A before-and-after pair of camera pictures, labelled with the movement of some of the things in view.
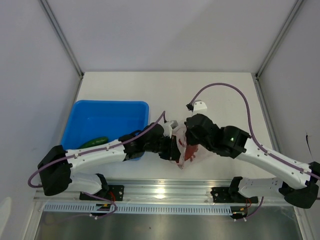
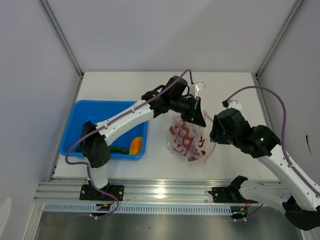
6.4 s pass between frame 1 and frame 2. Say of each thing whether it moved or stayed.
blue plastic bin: stayed
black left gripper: moved
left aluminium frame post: stayed
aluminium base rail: stayed
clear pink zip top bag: moved
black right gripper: moved
